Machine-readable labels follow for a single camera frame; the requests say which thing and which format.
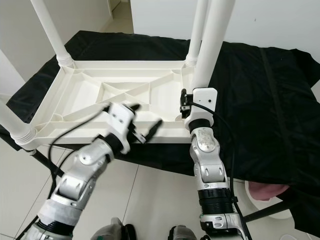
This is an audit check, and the black metal table leg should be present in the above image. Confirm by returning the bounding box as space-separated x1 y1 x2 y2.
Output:
30 150 67 179
242 200 293 224

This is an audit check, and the white plastic table leg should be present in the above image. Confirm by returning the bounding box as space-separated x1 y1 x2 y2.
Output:
190 0 236 92
185 0 209 67
0 102 39 152
30 0 76 69

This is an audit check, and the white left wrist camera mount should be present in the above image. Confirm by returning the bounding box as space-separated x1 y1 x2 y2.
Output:
106 102 139 154

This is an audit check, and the black table cloth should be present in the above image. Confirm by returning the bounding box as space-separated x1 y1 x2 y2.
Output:
2 30 320 231

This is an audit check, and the white plastic table top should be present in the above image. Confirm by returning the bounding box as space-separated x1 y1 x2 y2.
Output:
7 60 197 147

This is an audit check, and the grey right robot foot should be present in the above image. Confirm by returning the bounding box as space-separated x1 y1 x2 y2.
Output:
169 225 203 240

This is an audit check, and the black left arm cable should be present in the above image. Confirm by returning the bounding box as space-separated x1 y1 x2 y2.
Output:
17 104 114 240

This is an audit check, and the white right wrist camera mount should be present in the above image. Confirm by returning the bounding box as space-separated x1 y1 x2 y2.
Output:
189 87 219 132

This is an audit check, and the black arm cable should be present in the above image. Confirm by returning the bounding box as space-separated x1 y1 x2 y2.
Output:
197 101 237 183
17 104 114 240

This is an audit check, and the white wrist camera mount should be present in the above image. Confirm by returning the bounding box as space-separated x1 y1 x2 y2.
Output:
106 102 139 154
189 87 219 132

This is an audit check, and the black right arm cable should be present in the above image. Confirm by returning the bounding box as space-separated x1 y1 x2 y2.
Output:
197 101 237 183

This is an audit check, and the pink plastic object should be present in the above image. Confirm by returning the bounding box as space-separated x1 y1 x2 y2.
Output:
250 181 289 202

